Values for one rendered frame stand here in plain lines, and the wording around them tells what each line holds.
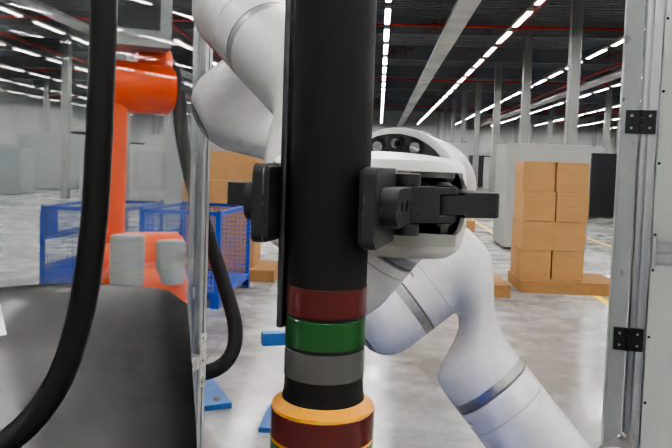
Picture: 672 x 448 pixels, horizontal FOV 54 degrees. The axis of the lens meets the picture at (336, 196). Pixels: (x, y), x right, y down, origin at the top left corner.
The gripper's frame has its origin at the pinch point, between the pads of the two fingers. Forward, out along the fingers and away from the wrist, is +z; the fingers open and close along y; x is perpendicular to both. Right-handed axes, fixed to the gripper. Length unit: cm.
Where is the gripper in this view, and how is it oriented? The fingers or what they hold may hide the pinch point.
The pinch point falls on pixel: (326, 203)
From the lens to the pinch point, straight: 27.5
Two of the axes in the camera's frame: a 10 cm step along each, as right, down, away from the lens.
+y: -9.6, -0.4, 2.7
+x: 0.3, -10.0, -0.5
